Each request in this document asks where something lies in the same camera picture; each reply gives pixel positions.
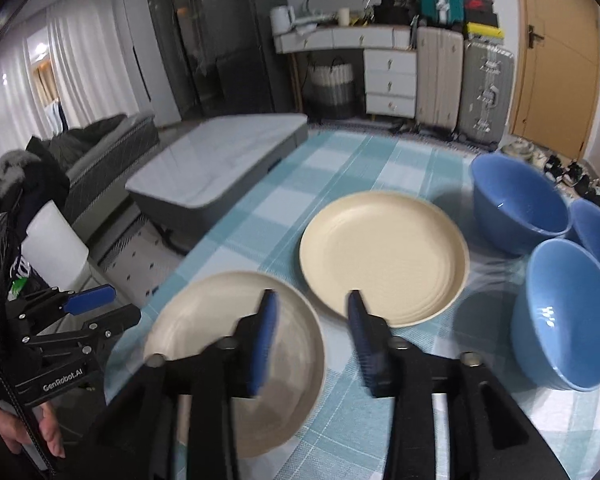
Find white curtains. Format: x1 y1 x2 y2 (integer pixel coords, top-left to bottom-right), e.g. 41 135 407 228
0 0 151 171

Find beige suitcase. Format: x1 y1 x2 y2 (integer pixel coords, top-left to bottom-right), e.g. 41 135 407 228
415 25 465 136

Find person's left hand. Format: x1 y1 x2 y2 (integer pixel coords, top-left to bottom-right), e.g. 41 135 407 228
0 404 66 459

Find white cylinder container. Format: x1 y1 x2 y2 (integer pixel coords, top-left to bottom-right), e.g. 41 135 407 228
22 205 90 291

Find stack of black boxes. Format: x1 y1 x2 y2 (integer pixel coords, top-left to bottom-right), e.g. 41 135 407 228
460 0 501 28

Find blue bowl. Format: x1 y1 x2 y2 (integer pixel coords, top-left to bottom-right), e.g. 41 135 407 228
511 239 600 392
564 199 600 281
470 152 572 257

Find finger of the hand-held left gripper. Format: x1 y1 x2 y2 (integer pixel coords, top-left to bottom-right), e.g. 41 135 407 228
5 284 117 333
22 306 142 356

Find wooden door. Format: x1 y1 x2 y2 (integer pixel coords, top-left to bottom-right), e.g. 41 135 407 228
507 0 600 161

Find white dresser desk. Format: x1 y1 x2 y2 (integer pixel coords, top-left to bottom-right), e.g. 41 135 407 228
272 25 418 118

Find dark green duvet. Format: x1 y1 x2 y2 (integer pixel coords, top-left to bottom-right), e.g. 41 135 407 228
45 114 128 171

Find teal checked tablecloth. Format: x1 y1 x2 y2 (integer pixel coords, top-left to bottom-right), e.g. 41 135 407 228
102 127 600 480

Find dark clothes pile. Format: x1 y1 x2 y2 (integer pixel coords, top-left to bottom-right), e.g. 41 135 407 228
0 137 71 281

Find yellow tool case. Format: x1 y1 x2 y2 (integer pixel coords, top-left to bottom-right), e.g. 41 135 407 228
465 22 504 42

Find grey marble-top low table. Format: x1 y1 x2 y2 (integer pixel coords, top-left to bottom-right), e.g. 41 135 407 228
125 112 309 256

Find white wardrobe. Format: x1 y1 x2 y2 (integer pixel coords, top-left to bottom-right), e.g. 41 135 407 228
115 0 181 126

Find silver suitcase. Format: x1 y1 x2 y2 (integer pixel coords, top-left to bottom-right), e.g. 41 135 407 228
457 40 516 151

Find dark glass cabinet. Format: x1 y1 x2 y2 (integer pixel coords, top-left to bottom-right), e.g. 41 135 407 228
145 0 301 121

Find grey quilted mattress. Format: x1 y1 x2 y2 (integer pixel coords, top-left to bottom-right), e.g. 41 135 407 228
62 112 161 233

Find row of shoes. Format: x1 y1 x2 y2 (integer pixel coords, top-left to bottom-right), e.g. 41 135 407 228
500 140 600 211

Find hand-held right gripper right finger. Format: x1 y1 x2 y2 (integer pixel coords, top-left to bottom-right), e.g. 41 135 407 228
347 289 571 480

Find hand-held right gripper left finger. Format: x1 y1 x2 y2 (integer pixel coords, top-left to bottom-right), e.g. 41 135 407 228
80 289 281 480

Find cream plate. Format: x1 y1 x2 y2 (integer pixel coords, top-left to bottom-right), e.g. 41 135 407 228
299 191 471 329
143 271 326 460

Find striped laundry basket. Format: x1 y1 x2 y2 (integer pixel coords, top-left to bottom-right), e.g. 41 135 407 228
307 57 356 118

